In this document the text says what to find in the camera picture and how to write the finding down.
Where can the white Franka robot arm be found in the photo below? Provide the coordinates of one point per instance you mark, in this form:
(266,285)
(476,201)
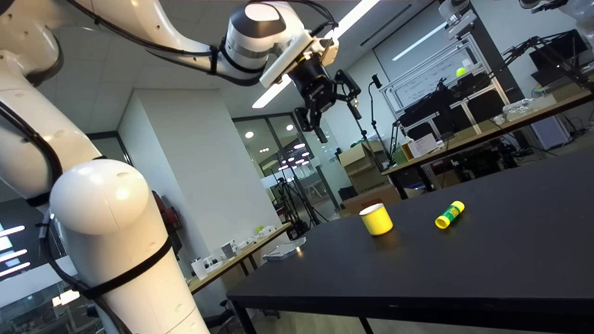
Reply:
(104,210)

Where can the short ceiling light strip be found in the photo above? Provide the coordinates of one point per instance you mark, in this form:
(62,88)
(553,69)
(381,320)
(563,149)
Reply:
(424,40)

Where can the metal shelf rack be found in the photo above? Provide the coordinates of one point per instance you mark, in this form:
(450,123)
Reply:
(455,80)

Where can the stacked cardboard boxes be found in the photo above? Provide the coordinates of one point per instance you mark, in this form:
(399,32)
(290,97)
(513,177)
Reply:
(364,173)

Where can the black table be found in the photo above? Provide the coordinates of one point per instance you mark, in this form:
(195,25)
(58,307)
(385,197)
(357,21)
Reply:
(494,266)

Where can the green tennis ball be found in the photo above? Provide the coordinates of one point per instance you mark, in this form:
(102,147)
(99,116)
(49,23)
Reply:
(461,73)

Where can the yellow green cylinder object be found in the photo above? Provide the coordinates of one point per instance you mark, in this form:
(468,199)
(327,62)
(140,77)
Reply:
(450,214)

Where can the narrow wooden bench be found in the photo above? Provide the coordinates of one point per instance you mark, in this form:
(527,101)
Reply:
(238,262)

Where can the black camera tripod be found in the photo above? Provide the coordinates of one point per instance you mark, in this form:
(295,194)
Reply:
(297,201)

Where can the long ceiling light strip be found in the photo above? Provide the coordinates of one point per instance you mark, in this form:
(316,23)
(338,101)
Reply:
(346,25)

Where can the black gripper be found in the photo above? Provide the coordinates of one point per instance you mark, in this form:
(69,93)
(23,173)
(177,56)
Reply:
(314,84)

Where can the yellow cup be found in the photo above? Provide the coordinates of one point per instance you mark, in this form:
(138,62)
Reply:
(375,220)

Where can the beige wrist camera box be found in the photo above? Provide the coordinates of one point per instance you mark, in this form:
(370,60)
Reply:
(327,53)

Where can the long wooden desk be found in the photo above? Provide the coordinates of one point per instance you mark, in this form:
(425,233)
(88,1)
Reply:
(494,131)

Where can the dark screen with lines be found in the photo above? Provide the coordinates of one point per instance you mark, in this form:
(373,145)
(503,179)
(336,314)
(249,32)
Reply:
(13,244)

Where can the black monitor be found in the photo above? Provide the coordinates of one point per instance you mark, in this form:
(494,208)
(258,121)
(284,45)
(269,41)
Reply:
(433,112)

